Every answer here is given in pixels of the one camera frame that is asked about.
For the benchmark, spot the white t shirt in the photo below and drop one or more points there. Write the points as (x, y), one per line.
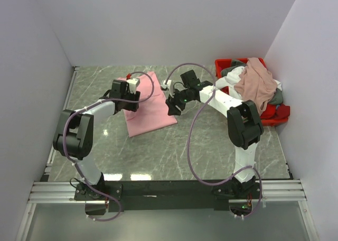
(250, 82)

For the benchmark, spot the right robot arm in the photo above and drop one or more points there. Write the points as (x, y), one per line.
(243, 122)

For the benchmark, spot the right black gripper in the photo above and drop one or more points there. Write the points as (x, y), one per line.
(171, 104)

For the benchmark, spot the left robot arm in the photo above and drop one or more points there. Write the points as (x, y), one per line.
(74, 134)

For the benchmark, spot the red garment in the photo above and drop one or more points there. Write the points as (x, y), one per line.
(275, 115)

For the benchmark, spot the aluminium frame rail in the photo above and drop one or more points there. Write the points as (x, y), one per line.
(43, 192)

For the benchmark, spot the beige t shirt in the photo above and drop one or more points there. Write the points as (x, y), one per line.
(257, 84)

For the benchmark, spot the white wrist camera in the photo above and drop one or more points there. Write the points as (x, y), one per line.
(133, 83)
(168, 85)

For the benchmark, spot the pink t shirt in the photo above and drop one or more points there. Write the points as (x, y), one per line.
(151, 114)

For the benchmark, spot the red plastic bin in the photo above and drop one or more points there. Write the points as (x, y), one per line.
(221, 64)

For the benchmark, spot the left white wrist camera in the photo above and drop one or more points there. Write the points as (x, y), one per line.
(133, 83)

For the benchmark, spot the black base beam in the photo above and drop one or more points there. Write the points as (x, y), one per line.
(183, 194)

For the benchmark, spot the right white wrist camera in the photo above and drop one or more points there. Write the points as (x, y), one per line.
(168, 85)

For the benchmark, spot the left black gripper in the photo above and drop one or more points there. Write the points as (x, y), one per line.
(133, 107)

